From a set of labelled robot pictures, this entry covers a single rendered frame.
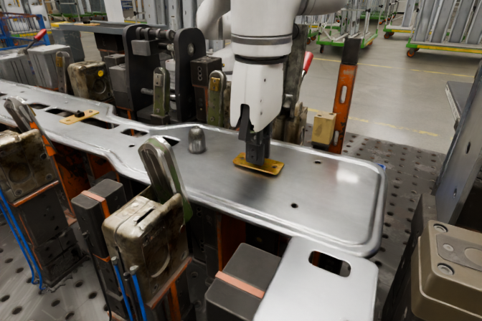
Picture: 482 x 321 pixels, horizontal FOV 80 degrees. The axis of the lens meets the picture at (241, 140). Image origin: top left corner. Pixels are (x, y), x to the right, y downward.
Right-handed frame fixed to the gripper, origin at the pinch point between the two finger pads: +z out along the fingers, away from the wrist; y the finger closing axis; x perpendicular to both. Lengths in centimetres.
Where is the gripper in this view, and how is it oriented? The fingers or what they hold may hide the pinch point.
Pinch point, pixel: (257, 149)
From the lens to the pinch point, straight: 48.5
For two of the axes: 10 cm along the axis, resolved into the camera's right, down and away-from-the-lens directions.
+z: 0.0, 8.9, 4.6
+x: 8.9, 2.1, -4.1
